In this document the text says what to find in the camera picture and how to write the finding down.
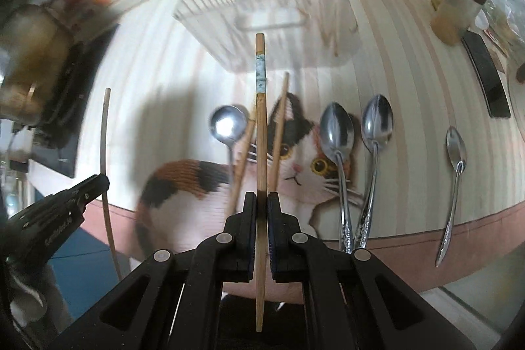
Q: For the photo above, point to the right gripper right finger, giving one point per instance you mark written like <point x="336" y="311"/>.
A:
<point x="294" y="255"/>

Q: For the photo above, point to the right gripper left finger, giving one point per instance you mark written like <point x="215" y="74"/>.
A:
<point x="230" y="255"/>

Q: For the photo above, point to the crossed wooden chopstick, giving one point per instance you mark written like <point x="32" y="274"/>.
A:
<point x="240" y="167"/>

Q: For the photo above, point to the round bowl steel spoon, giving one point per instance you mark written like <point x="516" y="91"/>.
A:
<point x="227" y="125"/>

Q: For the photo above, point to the wooden chopstick blue band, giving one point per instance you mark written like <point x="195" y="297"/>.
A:
<point x="261" y="178"/>

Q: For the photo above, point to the small steel spoon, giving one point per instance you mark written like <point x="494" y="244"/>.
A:
<point x="456" y="150"/>

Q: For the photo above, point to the black gas stove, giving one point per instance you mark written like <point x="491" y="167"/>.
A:
<point x="56" y="140"/>

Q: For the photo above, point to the striped cat table mat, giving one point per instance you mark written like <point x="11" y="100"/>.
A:
<point x="168" y="176"/>

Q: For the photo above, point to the stainless steel stock pot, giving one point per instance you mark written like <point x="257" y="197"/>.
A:
<point x="34" y="48"/>

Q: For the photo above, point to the clear plastic organizer bin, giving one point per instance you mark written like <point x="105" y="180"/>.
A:
<point x="298" y="33"/>

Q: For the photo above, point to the black smartphone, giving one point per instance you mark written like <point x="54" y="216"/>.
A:
<point x="490" y="82"/>

